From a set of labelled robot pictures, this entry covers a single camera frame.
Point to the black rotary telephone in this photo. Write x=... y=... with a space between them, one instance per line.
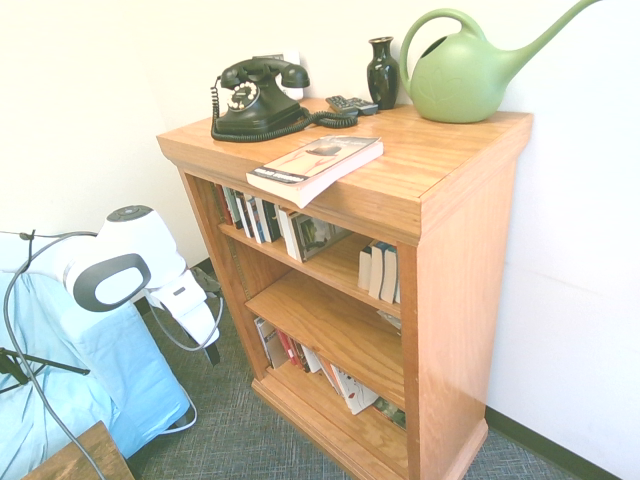
x=260 y=107

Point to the wooden shelf board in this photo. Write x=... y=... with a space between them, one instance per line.
x=330 y=325
x=335 y=265

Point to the red spine book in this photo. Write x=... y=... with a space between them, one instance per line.
x=289 y=347

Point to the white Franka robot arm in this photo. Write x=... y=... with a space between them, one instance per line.
x=135 y=235

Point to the green plastic watering can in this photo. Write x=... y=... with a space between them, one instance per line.
x=455 y=85

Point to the white and blue book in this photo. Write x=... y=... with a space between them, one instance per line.
x=256 y=220

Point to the black remote control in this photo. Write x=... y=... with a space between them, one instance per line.
x=340 y=103
x=364 y=106

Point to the small wooden table corner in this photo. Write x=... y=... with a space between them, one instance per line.
x=75 y=457

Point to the white thin book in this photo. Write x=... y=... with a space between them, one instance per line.
x=311 y=360

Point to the dark green book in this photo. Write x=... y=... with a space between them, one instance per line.
x=390 y=412

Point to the wooden bookshelf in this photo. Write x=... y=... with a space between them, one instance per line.
x=450 y=250

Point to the white paperback book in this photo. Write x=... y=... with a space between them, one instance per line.
x=365 y=270

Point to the white leaning book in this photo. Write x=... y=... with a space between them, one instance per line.
x=287 y=230

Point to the grey and white book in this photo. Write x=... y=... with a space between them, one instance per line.
x=270 y=345

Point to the light blue cloth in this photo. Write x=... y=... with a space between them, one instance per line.
x=100 y=380

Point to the paperback book blue cover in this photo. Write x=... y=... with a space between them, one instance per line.
x=390 y=277
x=377 y=272

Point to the paperback book with hat cover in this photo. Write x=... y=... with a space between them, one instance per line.
x=320 y=162

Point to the black tripod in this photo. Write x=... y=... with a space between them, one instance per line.
x=60 y=367

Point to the book with photo cover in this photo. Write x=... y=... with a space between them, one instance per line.
x=317 y=235

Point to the white wall device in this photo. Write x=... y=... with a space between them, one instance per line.
x=295 y=75

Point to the dark red book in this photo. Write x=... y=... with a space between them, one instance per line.
x=223 y=205

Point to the black spine book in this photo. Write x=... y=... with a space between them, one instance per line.
x=243 y=215

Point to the black glossy vase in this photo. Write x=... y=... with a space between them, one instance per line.
x=382 y=75

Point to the white book with red marks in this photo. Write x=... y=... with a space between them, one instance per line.
x=355 y=392

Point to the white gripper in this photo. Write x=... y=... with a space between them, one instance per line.
x=192 y=310

